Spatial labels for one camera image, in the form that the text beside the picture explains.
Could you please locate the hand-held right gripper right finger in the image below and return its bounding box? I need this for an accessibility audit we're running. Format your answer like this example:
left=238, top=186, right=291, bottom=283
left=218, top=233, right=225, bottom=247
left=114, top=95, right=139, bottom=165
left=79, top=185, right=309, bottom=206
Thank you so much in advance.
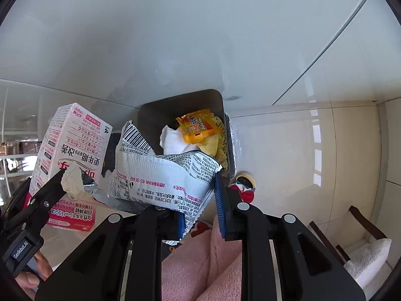
left=214, top=172, right=366, bottom=301

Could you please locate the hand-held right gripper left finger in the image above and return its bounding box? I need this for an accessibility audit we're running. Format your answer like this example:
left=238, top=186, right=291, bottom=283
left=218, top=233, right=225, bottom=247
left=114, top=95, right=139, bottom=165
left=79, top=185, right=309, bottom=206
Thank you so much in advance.
left=34, top=206, right=185, bottom=301

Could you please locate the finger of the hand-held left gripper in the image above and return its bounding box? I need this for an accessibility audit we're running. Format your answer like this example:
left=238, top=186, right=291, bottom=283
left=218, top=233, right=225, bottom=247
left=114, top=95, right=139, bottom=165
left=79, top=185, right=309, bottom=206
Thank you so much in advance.
left=5, top=177, right=32, bottom=218
left=0, top=169, right=66, bottom=237

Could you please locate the yellow wrapper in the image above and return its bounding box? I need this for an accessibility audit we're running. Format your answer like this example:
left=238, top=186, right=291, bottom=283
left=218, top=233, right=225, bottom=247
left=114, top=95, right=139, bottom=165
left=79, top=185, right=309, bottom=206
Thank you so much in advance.
left=200, top=115, right=232, bottom=167

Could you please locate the white printed snack wrapper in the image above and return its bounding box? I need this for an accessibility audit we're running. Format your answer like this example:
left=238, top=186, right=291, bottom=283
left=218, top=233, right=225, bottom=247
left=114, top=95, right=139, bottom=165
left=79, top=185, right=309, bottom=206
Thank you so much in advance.
left=82, top=120, right=222, bottom=241

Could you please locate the pink white medicine box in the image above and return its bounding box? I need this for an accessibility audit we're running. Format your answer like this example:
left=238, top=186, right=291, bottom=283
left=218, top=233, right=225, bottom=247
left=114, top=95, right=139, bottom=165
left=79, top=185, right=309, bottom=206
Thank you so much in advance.
left=29, top=102, right=114, bottom=233

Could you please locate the orange soap wrapper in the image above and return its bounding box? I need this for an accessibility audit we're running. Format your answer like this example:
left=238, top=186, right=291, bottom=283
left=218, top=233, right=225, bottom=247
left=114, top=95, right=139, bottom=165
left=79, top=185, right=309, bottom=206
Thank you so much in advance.
left=175, top=108, right=225, bottom=145

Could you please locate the dark grey trash bin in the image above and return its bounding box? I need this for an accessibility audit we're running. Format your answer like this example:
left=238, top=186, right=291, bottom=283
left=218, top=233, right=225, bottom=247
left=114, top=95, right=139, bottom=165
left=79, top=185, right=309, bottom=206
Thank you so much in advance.
left=137, top=89, right=238, bottom=178

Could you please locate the person's left hand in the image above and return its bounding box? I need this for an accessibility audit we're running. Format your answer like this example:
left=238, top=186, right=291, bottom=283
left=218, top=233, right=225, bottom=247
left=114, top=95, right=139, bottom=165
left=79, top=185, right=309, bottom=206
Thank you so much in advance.
left=15, top=251, right=54, bottom=300

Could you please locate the colourful slipper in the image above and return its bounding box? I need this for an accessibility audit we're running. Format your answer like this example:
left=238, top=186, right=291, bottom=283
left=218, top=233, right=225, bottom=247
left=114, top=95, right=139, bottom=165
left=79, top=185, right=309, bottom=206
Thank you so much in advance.
left=228, top=171, right=256, bottom=203

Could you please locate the white tissue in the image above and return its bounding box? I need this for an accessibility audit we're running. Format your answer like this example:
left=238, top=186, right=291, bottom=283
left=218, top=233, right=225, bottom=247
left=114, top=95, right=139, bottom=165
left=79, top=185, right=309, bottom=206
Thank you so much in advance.
left=160, top=125, right=202, bottom=156

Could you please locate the dark wooden chair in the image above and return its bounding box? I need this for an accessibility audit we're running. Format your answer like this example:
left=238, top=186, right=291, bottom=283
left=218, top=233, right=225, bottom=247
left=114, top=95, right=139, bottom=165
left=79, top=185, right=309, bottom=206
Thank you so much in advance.
left=308, top=205, right=389, bottom=264

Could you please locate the white chair cushion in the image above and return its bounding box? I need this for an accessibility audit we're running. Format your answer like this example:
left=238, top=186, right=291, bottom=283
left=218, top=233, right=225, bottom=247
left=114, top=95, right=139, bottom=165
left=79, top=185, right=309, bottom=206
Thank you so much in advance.
left=343, top=238, right=393, bottom=289

